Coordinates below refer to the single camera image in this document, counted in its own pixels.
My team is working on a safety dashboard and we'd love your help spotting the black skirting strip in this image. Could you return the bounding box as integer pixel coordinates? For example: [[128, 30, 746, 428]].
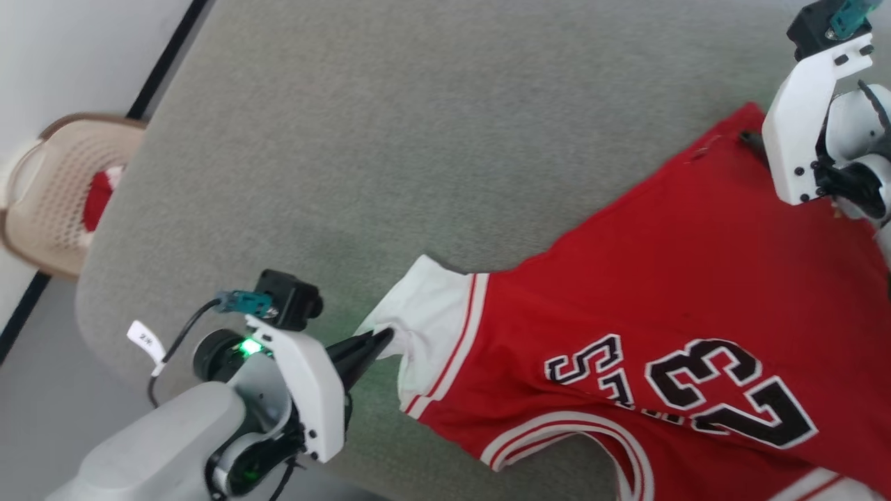
[[0, 0, 214, 365]]

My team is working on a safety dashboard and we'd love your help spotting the grey fabric sofa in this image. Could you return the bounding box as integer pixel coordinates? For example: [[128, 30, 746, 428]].
[[75, 0, 891, 501]]

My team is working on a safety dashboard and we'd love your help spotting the white paper cable label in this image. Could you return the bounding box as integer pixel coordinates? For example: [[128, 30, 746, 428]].
[[127, 319, 168, 377]]

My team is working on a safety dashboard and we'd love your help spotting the red basketball jersey number 23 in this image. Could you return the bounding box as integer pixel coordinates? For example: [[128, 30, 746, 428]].
[[355, 102, 891, 501]]

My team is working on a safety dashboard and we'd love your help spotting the beige plastic laundry basket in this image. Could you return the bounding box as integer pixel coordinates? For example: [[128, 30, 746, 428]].
[[0, 113, 148, 280]]

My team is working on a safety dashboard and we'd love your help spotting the red and white cloth item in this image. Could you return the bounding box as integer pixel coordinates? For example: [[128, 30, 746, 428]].
[[82, 166, 127, 233]]

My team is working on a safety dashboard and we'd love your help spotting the black cable with teal plug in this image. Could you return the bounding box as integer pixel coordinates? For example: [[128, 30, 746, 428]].
[[147, 290, 274, 408], [826, 0, 883, 40]]

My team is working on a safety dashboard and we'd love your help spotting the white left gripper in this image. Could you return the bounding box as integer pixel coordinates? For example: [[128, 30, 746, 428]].
[[244, 315, 395, 464]]

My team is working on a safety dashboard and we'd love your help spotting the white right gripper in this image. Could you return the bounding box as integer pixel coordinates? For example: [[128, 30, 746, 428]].
[[739, 33, 877, 207]]

